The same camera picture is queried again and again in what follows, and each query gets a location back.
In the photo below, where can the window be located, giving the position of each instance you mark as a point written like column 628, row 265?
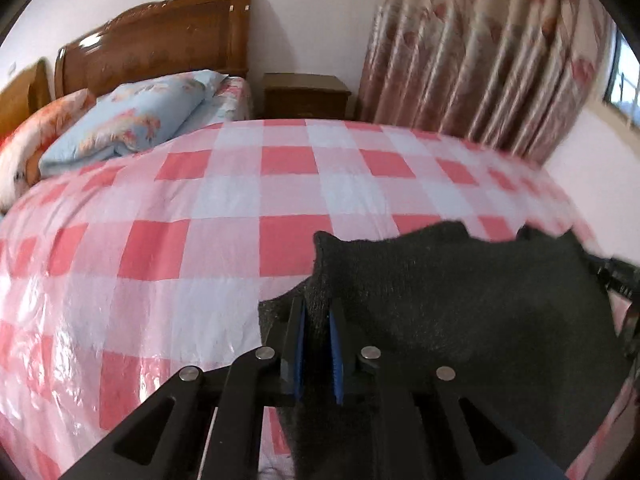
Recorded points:
column 625, row 80

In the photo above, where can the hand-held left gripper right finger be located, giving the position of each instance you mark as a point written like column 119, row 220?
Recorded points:
column 336, row 360

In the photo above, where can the pink checked bed cover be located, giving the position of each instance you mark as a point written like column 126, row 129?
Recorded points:
column 175, row 240

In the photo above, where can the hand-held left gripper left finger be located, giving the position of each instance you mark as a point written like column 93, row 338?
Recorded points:
column 299, row 355

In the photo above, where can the light blue floral pillow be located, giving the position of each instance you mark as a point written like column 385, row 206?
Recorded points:
column 130, row 120

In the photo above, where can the large wooden headboard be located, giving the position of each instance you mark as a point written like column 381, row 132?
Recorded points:
column 160, row 35

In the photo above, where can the pink floral pillow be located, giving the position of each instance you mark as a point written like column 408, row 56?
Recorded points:
column 30, row 145

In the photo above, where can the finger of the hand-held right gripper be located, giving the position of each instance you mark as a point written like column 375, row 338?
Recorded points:
column 617, row 274

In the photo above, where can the wooden nightstand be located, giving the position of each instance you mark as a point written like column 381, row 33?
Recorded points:
column 305, row 97

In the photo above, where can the dark striped knit sweater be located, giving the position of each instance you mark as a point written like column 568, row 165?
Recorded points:
column 475, row 300

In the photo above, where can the floral pink curtain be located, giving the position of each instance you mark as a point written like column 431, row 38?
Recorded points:
column 475, row 50

